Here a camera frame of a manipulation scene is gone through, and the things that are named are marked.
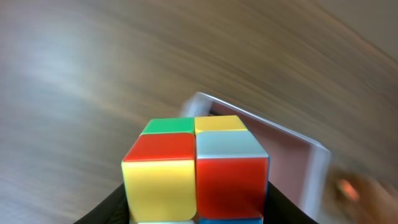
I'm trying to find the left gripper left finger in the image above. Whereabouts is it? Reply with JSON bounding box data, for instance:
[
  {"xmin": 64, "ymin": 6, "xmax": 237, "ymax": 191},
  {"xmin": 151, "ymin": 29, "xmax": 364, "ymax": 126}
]
[{"xmin": 74, "ymin": 184, "xmax": 130, "ymax": 224}]

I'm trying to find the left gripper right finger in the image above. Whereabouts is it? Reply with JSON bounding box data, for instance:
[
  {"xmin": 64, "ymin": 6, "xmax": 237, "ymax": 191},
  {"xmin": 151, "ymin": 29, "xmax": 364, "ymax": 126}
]
[{"xmin": 263, "ymin": 182, "xmax": 318, "ymax": 224}]

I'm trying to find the colourful two-by-two puzzle cube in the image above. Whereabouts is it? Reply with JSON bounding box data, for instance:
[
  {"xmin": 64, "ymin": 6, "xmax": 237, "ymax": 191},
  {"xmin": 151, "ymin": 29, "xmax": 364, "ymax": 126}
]
[{"xmin": 121, "ymin": 116, "xmax": 270, "ymax": 223}]

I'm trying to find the pink white open box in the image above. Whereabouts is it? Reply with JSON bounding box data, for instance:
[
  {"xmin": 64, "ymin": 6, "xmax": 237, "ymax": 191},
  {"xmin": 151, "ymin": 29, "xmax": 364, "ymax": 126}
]
[{"xmin": 180, "ymin": 92, "xmax": 331, "ymax": 221}]

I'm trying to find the brown plush toy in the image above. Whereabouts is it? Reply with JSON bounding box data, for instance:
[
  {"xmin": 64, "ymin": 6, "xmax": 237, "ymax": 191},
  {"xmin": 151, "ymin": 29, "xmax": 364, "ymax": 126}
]
[{"xmin": 322, "ymin": 167, "xmax": 397, "ymax": 224}]

